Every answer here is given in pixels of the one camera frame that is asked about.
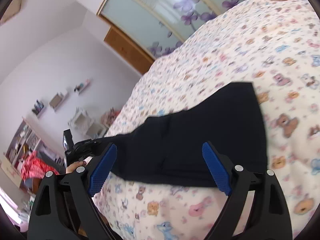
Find black pants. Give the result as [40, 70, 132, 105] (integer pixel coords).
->
[104, 82, 268, 187]

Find person left hand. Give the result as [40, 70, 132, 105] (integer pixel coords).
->
[66, 160, 87, 174]

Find white shelf rack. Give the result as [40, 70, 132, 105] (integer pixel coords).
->
[68, 107, 108, 139]

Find red cloth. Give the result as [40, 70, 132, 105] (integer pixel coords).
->
[21, 151, 59, 181]

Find wooden door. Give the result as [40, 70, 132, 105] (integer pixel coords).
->
[104, 26, 154, 74]

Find frosted glass sliding wardrobe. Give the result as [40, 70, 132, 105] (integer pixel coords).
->
[99, 0, 244, 59]

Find teddy bear print blanket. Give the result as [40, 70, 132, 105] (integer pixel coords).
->
[92, 0, 320, 240]

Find white wall shelf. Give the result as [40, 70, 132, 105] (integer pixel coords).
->
[31, 79, 91, 118]

